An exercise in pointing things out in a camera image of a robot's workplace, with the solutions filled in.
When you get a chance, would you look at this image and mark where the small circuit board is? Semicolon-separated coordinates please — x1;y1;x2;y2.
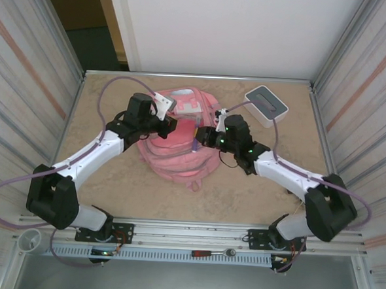
89;248;122;266
269;254;294;275

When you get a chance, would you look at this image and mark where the wide aluminium mounting rail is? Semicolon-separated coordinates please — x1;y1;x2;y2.
16;209;370;260

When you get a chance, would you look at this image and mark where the thin aluminium table rail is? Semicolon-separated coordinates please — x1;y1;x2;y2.
83;66;315;90

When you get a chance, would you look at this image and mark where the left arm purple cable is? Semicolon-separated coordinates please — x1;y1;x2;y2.
0;69;160;273

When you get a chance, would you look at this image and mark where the purple pen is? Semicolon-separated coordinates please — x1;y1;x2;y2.
190;116;203;154

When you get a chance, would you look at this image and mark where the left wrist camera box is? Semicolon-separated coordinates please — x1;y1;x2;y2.
150;91;180;122

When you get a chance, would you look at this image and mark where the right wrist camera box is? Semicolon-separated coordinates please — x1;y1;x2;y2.
213;108;230;133

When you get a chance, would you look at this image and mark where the white plastic pipe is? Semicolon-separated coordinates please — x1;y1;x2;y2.
19;228;44;252

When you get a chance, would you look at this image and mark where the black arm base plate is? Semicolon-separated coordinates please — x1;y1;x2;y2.
75;219;135;246
245;228;307;254

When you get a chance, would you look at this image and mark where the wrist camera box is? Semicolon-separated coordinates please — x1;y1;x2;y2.
213;108;230;133
150;91;180;122

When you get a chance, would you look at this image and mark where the white slotted cable duct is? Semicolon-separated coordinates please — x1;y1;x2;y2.
46;242;274;271

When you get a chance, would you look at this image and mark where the brown wooden door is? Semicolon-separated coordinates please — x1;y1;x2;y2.
37;0;130;62

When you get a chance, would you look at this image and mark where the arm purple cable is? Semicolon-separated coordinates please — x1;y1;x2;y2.
213;99;379;279
0;69;160;273

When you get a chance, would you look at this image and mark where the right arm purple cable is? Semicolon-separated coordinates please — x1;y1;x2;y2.
213;99;379;279

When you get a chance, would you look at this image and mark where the aluminium side rail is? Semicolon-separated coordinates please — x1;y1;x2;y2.
301;84;360;231
39;69;87;215

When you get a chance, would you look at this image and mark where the pink backpack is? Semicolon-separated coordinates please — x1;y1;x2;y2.
134;84;225;194

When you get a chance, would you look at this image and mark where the red handled ratchet wrench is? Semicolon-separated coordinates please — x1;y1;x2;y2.
191;245;238;260

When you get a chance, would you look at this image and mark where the white door frame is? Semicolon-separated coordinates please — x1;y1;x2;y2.
101;0;147;73

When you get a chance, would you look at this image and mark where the white grey tissue box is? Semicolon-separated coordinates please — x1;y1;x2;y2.
241;84;290;130

